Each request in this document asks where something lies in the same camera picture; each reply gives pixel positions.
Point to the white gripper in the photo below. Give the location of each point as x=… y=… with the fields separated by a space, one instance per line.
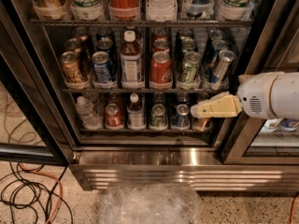
x=253 y=93

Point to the green soda can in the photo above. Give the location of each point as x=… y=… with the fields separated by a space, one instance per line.
x=188 y=67
x=184 y=33
x=187 y=45
x=158 y=116

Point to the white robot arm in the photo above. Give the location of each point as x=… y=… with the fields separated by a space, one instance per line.
x=288 y=104

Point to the front silver blue can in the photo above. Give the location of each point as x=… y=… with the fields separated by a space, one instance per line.
x=225 y=59

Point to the silver blue can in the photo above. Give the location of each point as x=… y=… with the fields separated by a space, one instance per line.
x=214 y=49
x=215 y=35
x=225 y=59

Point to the lower gold soda can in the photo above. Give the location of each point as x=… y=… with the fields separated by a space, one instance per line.
x=202 y=124

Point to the gold soda can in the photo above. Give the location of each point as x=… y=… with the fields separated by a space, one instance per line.
x=74 y=44
x=202 y=124
x=69 y=62
x=82 y=33

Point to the rear silver blue can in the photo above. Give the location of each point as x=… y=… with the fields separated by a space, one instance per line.
x=215 y=35

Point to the lower blue soda can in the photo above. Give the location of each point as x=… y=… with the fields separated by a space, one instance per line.
x=181 y=118

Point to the blue can right compartment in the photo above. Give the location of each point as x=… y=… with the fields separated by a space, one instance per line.
x=289 y=125

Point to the front red cola can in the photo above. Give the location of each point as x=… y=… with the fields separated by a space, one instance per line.
x=160 y=67

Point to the red cola can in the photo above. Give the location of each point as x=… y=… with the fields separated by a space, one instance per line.
x=159 y=33
x=161 y=45
x=160 y=67

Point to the rear red cola can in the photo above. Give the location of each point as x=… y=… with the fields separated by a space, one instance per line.
x=159 y=33

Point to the lower red soda can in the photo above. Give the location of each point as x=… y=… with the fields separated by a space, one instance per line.
x=113 y=115

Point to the front blue pepsi can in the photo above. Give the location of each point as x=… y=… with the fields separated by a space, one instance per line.
x=103 y=67

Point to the blue pepsi can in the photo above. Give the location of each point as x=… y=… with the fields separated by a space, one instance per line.
x=105 y=33
x=106 y=45
x=103 y=67

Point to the stainless steel display fridge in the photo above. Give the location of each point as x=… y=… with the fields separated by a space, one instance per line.
x=235 y=154

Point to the rear blue pepsi can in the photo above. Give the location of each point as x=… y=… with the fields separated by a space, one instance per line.
x=105 y=33

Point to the clear water bottle lower shelf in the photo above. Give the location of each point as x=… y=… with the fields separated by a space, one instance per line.
x=87 y=113

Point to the rear gold soda can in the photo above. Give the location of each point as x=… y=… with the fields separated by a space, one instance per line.
x=82 y=33

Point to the front gold soda can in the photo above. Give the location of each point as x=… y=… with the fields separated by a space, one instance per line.
x=69 y=62

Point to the lower brown tea bottle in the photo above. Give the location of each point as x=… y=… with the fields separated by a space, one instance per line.
x=136 y=120

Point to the brown iced tea bottle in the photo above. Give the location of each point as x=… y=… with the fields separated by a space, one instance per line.
x=131 y=58

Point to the top clear water bottle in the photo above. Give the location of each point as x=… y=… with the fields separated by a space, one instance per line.
x=161 y=10

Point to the top red cola bottle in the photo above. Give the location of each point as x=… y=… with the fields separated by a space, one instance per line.
x=125 y=8

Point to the crumpled clear plastic wrap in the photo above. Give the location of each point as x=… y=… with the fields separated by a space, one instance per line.
x=150 y=204

